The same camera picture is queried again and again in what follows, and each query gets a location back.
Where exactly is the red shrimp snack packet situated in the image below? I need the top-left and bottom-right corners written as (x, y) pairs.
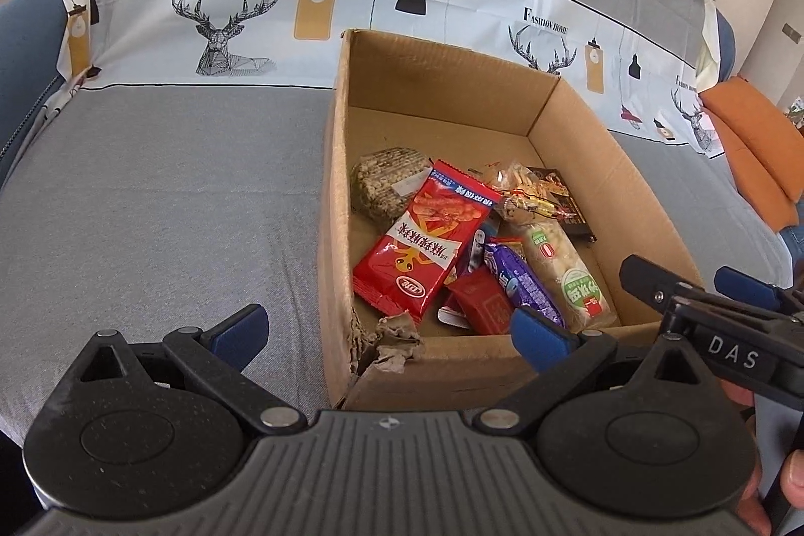
top-left (352, 160), bottom-right (501, 323)

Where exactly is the gold milk candy bar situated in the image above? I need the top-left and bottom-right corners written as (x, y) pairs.
top-left (444, 221), bottom-right (499, 284)

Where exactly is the white green rice cracker pack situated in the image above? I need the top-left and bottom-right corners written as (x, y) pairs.
top-left (511, 219), bottom-right (619, 333)

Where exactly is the clear bag of round crackers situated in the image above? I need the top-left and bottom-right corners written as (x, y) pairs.
top-left (482, 162), bottom-right (557, 225)

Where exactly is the round seed cracker pack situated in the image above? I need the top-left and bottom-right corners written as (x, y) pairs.
top-left (349, 147), bottom-right (432, 231)

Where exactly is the grey deer print sofa cover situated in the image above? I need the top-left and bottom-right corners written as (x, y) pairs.
top-left (0, 0), bottom-right (793, 449)

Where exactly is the wall switch plate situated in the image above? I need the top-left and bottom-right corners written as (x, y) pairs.
top-left (782, 23), bottom-right (801, 44)

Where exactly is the orange cushion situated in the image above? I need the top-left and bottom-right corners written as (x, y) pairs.
top-left (699, 76), bottom-right (802, 233)

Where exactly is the purple candy bar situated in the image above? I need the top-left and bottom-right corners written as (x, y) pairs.
top-left (484, 242), bottom-right (565, 328)

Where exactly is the cardboard box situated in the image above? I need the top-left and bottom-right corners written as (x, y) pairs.
top-left (318, 30), bottom-right (700, 411)

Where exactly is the person's right hand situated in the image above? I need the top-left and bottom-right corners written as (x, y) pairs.
top-left (720, 380), bottom-right (804, 536)

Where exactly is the small red snack packet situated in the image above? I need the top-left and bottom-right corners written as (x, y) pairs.
top-left (447, 267), bottom-right (514, 336)

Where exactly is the dark brown chocolate bar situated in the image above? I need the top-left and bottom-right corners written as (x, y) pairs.
top-left (530, 167), bottom-right (597, 244)

